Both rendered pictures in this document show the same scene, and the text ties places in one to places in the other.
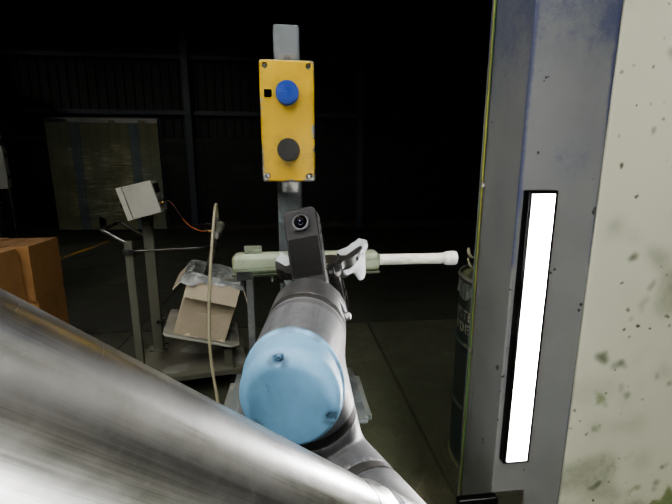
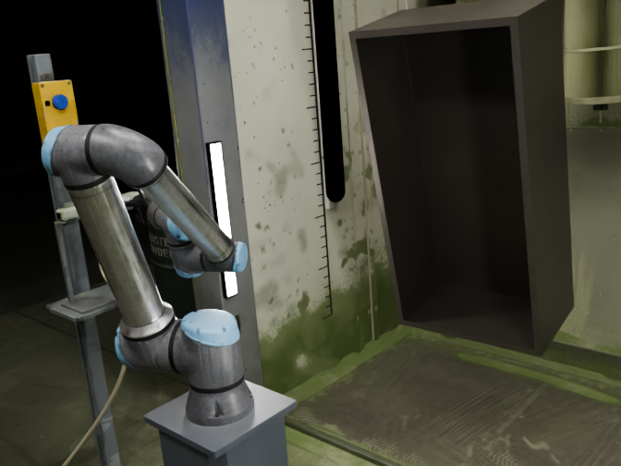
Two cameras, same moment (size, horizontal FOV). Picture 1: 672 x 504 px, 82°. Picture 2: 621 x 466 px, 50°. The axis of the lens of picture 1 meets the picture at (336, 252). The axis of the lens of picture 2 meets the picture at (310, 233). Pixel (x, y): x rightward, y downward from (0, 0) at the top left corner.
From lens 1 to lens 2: 170 cm
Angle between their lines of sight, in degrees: 40
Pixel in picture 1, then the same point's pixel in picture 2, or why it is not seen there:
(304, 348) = not seen: hidden behind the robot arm
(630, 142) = (246, 110)
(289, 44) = (46, 67)
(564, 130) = (216, 109)
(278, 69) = (51, 87)
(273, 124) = (54, 122)
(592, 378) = (256, 239)
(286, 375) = not seen: hidden behind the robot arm
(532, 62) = (196, 77)
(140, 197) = not seen: outside the picture
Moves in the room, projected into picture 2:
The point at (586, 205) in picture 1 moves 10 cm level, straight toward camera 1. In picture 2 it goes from (234, 145) to (236, 149)
